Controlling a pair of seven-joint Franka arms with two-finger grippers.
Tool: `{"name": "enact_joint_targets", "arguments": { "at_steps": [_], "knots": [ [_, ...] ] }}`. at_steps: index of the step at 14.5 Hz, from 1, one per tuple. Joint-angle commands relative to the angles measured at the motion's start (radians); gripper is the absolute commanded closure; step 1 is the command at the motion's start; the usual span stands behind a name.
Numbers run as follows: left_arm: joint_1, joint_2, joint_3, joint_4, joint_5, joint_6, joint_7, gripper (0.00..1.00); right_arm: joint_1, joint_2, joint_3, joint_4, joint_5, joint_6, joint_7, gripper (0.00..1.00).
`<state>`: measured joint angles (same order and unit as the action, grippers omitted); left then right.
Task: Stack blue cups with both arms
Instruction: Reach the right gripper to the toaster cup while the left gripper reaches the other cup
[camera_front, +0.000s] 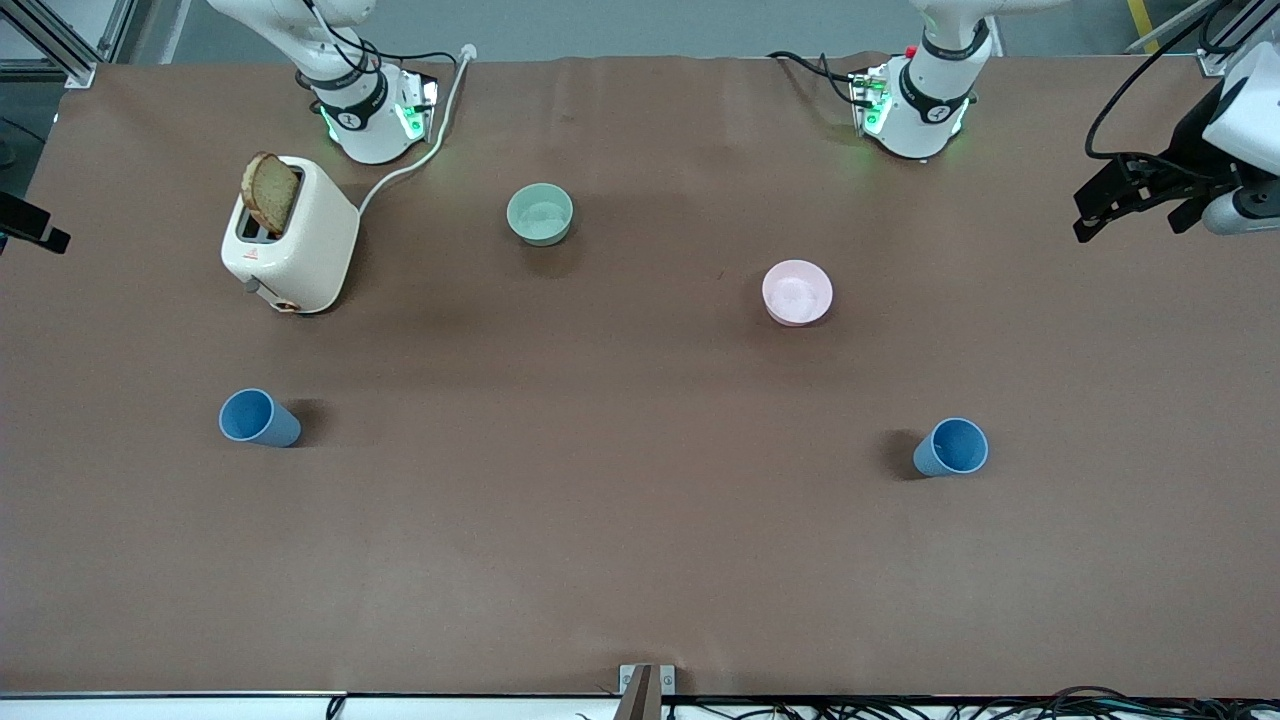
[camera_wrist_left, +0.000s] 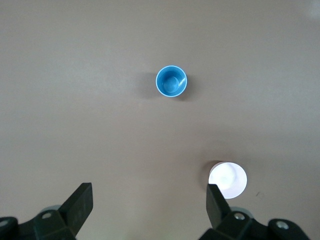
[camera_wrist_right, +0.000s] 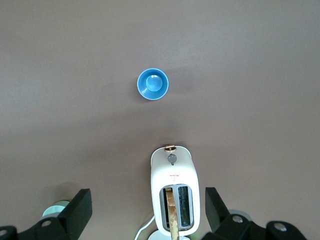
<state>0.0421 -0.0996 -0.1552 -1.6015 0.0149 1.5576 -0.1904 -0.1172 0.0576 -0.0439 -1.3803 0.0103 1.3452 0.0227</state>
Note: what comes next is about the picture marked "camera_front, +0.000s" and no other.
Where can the brown table cover sheet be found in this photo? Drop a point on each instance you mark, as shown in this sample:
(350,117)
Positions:
(640,550)

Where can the small metal bracket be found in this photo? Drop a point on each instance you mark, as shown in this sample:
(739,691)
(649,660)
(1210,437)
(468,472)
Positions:
(646,682)

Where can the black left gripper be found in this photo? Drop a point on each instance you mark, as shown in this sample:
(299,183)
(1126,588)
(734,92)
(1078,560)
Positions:
(1192,148)

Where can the mint green bowl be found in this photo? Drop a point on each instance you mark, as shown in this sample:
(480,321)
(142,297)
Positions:
(540,214)

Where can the pink bowl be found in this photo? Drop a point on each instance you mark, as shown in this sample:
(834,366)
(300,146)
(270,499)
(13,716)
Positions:
(797,291)

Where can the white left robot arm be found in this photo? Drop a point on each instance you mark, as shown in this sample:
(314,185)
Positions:
(925,115)

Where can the brown bread slice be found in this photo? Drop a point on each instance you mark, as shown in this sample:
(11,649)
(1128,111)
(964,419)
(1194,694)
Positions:
(268,192)

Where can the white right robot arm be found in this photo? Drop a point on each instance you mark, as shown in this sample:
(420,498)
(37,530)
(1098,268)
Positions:
(365,135)

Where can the blue plastic cup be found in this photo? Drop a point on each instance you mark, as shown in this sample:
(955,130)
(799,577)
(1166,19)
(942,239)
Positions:
(255,420)
(955,447)

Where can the cream white toaster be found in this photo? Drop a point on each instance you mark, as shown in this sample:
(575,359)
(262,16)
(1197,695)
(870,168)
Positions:
(310,245)

